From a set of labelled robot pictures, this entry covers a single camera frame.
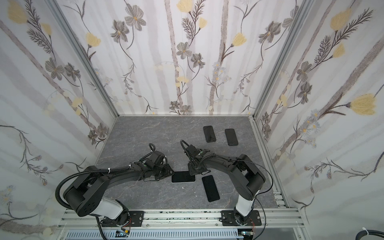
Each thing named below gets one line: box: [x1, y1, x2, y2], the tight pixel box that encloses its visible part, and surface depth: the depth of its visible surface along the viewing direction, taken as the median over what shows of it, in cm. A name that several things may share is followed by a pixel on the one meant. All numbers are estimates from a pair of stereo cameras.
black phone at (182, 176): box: [171, 171, 196, 183], surface depth 90 cm
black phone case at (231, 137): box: [225, 128, 239, 146], surface depth 110 cm
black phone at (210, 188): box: [202, 175, 220, 202], surface depth 86 cm
